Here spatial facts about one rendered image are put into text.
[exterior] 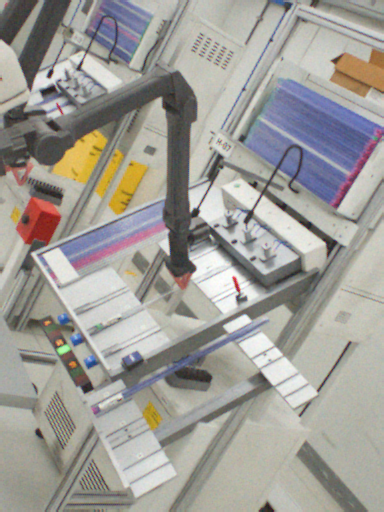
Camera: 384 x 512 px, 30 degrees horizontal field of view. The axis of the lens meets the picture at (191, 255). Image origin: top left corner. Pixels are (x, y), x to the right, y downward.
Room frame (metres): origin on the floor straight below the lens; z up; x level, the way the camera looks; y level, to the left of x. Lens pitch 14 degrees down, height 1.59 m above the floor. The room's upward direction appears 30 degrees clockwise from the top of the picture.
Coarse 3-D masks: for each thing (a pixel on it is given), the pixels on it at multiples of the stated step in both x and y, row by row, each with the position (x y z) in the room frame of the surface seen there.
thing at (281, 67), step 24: (336, 24) 2.49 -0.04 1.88; (288, 72) 2.57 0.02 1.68; (264, 96) 2.54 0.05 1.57; (216, 144) 2.62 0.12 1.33; (240, 144) 2.48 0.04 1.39; (360, 192) 2.07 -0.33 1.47; (24, 264) 2.34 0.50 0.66; (24, 360) 2.42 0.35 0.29; (48, 360) 2.48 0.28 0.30; (192, 384) 2.19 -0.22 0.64; (72, 504) 1.80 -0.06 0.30; (96, 504) 1.86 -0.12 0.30; (120, 504) 1.92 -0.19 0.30
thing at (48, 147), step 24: (168, 72) 1.75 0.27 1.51; (120, 96) 1.69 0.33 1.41; (144, 96) 1.73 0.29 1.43; (168, 96) 1.82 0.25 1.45; (192, 96) 1.82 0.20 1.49; (48, 120) 1.65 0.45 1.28; (72, 120) 1.62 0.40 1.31; (96, 120) 1.66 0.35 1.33; (48, 144) 1.57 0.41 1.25; (72, 144) 1.61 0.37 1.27
